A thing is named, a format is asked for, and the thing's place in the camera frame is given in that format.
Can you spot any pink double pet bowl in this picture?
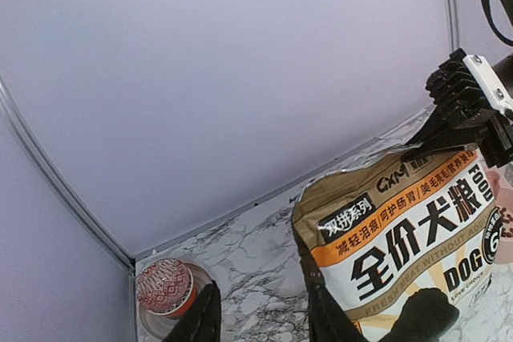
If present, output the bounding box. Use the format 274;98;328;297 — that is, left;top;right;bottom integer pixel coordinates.
485;163;513;264

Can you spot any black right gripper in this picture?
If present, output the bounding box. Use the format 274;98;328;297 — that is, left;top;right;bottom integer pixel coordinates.
402;107;512;168

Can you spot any red patterned ceramic bowl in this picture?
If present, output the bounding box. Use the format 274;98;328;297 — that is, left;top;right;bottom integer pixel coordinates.
135;268;191;312

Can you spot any brown dog food kibble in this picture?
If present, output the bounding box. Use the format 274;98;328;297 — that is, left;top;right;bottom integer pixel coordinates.
499;207;513;240

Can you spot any beige ceramic plate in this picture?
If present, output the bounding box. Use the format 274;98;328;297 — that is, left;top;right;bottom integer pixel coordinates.
136;260;214;341

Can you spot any brown white dog food bag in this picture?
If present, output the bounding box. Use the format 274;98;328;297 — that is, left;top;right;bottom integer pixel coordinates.
291;150;502;341

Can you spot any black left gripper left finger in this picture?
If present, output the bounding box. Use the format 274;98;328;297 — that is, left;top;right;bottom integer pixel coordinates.
162;282;221;342

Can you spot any right aluminium frame post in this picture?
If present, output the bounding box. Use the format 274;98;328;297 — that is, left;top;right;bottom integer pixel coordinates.
444;0;460;52

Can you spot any aluminium frame post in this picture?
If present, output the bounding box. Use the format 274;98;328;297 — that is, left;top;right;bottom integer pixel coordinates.
1;79;135;276
444;0;460;52

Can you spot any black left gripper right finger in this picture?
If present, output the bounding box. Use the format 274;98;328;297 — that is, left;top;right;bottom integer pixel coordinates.
306;277;363;342

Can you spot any left aluminium frame post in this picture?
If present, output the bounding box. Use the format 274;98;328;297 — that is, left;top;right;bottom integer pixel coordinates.
1;79;135;276

